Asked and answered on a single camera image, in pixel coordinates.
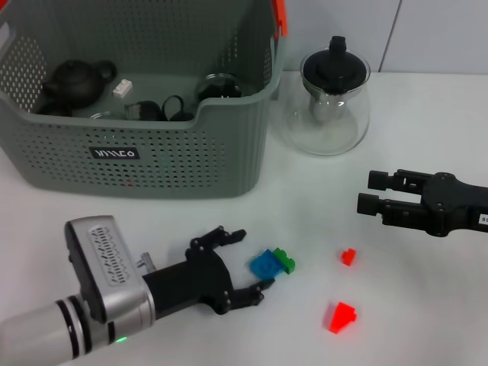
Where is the clear glass teapot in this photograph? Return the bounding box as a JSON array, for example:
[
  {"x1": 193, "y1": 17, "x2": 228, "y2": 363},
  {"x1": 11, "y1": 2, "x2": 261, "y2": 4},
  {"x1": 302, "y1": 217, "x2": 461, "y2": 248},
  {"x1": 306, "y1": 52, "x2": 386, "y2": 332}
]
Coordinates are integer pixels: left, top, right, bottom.
[{"x1": 281, "y1": 49, "x2": 373, "y2": 156}]

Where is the grey left wrist camera housing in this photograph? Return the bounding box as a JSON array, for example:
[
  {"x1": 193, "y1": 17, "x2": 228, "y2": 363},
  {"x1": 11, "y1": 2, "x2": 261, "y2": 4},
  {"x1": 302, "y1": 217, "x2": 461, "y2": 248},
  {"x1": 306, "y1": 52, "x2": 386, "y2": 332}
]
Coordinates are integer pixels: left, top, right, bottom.
[{"x1": 63, "y1": 215, "x2": 153, "y2": 325}]

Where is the blue square brick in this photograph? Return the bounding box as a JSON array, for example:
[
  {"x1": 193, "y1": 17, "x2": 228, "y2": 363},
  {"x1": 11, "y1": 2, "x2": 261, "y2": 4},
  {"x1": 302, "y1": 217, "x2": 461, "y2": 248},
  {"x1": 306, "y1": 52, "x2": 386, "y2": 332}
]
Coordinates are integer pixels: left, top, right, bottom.
[{"x1": 249, "y1": 248, "x2": 287, "y2": 280}]

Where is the black teapot lid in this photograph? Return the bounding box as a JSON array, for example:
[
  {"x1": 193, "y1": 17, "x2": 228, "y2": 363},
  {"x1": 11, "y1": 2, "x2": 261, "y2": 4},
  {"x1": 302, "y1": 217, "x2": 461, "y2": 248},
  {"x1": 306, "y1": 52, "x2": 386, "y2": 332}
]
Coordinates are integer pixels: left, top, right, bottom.
[{"x1": 303, "y1": 36, "x2": 371, "y2": 95}]

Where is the dark green studded brick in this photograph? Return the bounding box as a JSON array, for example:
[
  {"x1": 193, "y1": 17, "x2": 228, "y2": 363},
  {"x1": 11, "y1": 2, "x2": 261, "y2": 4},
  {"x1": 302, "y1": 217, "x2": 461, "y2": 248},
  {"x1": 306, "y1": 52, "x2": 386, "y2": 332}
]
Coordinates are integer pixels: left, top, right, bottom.
[{"x1": 272, "y1": 247, "x2": 297, "y2": 275}]

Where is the white plate brick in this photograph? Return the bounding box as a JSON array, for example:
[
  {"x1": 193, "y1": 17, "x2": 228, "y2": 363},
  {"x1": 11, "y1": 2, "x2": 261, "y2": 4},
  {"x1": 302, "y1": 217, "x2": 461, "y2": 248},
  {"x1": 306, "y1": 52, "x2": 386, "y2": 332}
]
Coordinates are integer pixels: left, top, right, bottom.
[{"x1": 113, "y1": 79, "x2": 134, "y2": 99}]

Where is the black clay teapot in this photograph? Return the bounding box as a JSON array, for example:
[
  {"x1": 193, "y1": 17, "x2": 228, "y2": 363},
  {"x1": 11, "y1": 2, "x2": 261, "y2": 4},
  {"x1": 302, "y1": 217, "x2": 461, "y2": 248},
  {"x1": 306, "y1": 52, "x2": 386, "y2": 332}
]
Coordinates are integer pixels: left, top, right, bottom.
[{"x1": 40, "y1": 59, "x2": 118, "y2": 109}]

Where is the grey wrist cable connector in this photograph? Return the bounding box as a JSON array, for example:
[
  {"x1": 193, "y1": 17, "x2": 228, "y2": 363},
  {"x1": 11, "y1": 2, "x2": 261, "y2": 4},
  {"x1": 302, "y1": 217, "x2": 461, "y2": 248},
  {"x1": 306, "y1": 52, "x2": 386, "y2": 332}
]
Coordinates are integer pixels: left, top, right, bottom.
[{"x1": 136, "y1": 250, "x2": 157, "y2": 272}]

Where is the red slope brick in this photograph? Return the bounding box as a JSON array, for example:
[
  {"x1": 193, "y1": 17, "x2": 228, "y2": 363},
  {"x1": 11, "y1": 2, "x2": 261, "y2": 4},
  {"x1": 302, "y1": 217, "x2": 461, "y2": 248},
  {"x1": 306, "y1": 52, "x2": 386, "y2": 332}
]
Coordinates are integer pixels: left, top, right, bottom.
[{"x1": 326, "y1": 301, "x2": 358, "y2": 336}]

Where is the grey-green perforated storage bin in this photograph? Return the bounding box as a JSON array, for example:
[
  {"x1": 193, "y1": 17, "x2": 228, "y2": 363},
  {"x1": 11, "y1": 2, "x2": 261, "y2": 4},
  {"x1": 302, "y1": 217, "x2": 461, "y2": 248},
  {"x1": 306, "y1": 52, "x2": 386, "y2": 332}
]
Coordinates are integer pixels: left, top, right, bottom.
[{"x1": 0, "y1": 0, "x2": 289, "y2": 201}]

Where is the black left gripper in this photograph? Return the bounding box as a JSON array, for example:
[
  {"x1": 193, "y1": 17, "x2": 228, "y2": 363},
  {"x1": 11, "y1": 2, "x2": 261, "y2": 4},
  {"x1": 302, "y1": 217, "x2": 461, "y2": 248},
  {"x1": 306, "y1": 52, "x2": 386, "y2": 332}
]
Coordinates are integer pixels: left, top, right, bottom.
[{"x1": 141, "y1": 225, "x2": 276, "y2": 318}]

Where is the steel tea strainer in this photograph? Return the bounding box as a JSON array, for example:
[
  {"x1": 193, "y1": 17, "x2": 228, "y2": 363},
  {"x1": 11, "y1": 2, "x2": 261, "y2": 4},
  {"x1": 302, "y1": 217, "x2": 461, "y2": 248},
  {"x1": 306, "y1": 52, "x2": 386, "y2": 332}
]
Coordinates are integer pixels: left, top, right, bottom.
[{"x1": 307, "y1": 91, "x2": 346, "y2": 124}]

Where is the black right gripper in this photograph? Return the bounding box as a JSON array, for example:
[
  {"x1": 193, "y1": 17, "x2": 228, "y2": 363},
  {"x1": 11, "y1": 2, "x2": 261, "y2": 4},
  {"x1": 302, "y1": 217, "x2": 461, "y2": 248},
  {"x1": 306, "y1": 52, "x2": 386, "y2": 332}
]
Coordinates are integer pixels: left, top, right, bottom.
[{"x1": 357, "y1": 169, "x2": 488, "y2": 238}]

